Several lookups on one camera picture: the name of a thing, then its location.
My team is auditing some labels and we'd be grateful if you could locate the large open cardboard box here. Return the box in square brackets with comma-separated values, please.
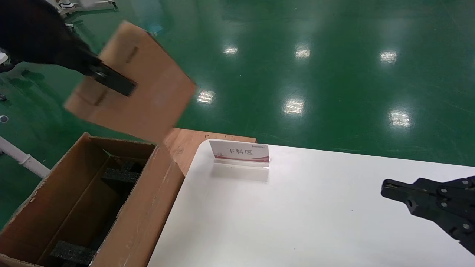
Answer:
[0, 132, 185, 267]

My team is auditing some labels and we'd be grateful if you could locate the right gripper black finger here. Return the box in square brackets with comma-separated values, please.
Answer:
[381, 177, 475, 256]

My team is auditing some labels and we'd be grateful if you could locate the small brown cardboard box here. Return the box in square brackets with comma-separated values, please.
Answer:
[64, 20, 197, 145]

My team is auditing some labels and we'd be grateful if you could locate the white red table sign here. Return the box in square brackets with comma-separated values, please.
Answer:
[209, 139, 271, 170]

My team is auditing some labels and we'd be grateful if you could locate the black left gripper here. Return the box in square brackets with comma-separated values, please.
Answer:
[0, 0, 137, 97]

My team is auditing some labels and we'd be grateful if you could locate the wooden board under tabletop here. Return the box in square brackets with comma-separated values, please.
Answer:
[161, 128, 257, 177]

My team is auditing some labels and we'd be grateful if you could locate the white humanoid robot floor stand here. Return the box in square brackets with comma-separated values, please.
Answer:
[56, 0, 118, 17]

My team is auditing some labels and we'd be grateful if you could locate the black foam block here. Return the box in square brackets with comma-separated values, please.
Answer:
[101, 161, 144, 185]
[49, 240, 97, 266]

